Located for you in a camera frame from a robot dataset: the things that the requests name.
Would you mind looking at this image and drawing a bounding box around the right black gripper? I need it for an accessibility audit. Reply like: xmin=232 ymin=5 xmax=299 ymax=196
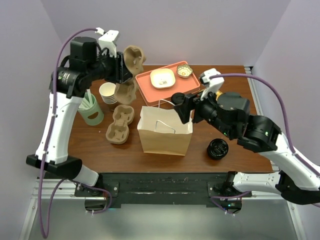
xmin=173 ymin=83 xmax=234 ymax=137

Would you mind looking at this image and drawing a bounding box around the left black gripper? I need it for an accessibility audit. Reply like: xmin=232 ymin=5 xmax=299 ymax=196
xmin=87 ymin=48 xmax=133 ymax=84

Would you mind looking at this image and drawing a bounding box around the cardboard cup carrier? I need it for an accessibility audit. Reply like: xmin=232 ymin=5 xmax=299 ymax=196
xmin=114 ymin=45 xmax=146 ymax=105
xmin=105 ymin=104 xmax=135 ymax=145

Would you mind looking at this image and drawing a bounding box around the brown paper bag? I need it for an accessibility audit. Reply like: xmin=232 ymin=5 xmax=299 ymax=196
xmin=137 ymin=99 xmax=193 ymax=156

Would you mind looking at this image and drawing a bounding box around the black coffee cup lid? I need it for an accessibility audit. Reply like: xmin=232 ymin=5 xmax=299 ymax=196
xmin=170 ymin=92 xmax=185 ymax=105

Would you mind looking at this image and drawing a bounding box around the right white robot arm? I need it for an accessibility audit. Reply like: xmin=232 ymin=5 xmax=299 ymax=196
xmin=174 ymin=92 xmax=320 ymax=205

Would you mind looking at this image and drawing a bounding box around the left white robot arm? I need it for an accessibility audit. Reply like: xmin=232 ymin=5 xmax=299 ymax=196
xmin=26 ymin=36 xmax=133 ymax=196

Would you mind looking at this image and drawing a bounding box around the stack of paper cups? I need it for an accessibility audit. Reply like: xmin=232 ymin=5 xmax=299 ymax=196
xmin=99 ymin=82 xmax=117 ymax=104

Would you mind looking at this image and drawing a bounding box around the pink serving tray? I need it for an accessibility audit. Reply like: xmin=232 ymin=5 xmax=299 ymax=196
xmin=135 ymin=61 xmax=201 ymax=107

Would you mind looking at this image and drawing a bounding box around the cream square plate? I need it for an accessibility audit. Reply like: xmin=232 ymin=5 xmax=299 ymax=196
xmin=150 ymin=68 xmax=176 ymax=89

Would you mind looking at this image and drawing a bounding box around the round woven yellow coaster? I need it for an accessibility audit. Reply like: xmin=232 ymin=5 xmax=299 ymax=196
xmin=215 ymin=90 xmax=223 ymax=99

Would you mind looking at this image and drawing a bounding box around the small floral bowl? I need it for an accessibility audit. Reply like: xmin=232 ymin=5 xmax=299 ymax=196
xmin=176 ymin=64 xmax=193 ymax=79

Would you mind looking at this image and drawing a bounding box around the wrapped white straw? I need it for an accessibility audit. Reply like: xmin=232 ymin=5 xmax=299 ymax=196
xmin=81 ymin=91 xmax=93 ymax=109

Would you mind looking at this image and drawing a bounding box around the stack of black lids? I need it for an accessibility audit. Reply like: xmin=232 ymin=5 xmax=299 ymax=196
xmin=206 ymin=138 xmax=229 ymax=160

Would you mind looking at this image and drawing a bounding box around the green straw holder cup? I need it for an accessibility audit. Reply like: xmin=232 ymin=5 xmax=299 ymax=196
xmin=77 ymin=93 xmax=104 ymax=126

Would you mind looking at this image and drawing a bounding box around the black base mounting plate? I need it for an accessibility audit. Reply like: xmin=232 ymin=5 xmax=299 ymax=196
xmin=74 ymin=172 xmax=251 ymax=209

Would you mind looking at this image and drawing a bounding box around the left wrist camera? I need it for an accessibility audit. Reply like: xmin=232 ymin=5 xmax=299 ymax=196
xmin=98 ymin=30 xmax=120 ymax=57

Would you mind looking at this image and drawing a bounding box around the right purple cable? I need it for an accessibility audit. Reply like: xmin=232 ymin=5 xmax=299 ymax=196
xmin=209 ymin=73 xmax=320 ymax=215

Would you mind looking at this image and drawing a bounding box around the purple cable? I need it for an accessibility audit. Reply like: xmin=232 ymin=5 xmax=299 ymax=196
xmin=209 ymin=73 xmax=320 ymax=215
xmin=37 ymin=27 xmax=113 ymax=239

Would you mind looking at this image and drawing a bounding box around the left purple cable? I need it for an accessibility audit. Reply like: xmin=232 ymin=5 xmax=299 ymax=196
xmin=37 ymin=27 xmax=113 ymax=239

